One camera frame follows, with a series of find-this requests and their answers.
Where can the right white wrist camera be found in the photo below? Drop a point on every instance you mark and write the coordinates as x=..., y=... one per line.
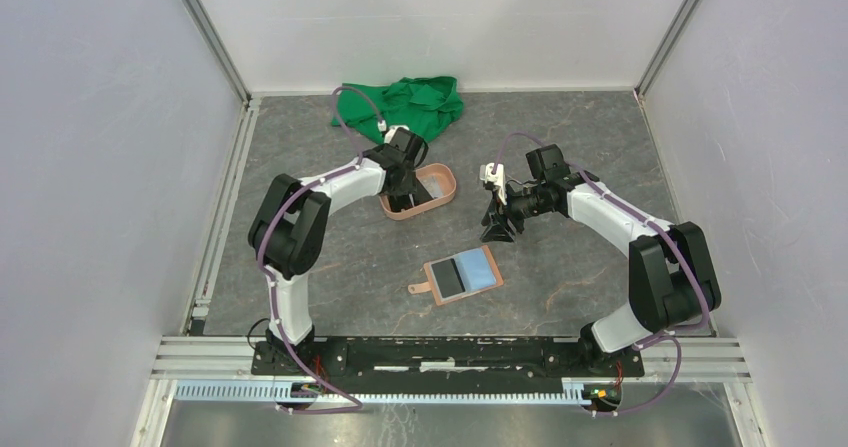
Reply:
x=492, y=176

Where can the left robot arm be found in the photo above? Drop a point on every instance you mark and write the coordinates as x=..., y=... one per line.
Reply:
x=288, y=231

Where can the black card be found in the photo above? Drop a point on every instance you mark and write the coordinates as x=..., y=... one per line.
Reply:
x=447, y=278

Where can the white magstripe card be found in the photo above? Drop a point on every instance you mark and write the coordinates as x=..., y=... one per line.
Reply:
x=432, y=185

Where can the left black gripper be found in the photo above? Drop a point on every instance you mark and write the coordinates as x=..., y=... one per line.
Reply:
x=409, y=187

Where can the pink oval tray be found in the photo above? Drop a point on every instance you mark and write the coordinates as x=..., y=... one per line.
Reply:
x=401, y=208

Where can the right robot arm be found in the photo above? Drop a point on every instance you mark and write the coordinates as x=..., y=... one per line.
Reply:
x=671, y=279

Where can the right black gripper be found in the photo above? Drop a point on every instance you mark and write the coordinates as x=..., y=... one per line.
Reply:
x=496, y=230

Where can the brown leather card holder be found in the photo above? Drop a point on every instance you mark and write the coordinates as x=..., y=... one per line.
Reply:
x=478, y=270

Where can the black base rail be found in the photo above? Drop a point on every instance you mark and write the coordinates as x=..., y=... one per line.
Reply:
x=446, y=365

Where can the green cloth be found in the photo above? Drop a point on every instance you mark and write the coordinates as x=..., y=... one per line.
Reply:
x=426, y=105

